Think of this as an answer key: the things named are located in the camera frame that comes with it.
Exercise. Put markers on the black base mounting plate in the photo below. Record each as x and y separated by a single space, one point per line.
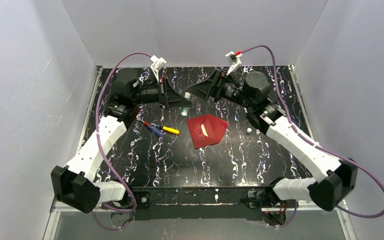
250 203

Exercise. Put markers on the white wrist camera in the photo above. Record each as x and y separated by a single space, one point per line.
234 60
157 64

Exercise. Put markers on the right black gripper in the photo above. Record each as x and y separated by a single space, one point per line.
218 86

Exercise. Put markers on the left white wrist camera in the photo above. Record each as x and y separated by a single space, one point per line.
157 64

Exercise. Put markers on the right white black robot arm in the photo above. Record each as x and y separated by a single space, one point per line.
331 178

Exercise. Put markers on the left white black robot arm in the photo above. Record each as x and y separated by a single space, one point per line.
73 184

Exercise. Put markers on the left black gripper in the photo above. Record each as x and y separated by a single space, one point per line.
162 94

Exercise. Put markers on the aluminium frame rail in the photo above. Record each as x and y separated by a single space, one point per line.
315 214

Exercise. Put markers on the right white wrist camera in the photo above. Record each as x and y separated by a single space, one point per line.
234 60

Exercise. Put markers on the yellow handled screwdriver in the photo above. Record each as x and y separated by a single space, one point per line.
167 129

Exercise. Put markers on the beige letter paper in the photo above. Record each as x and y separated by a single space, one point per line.
203 130

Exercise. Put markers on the red envelope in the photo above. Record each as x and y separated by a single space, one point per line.
215 127

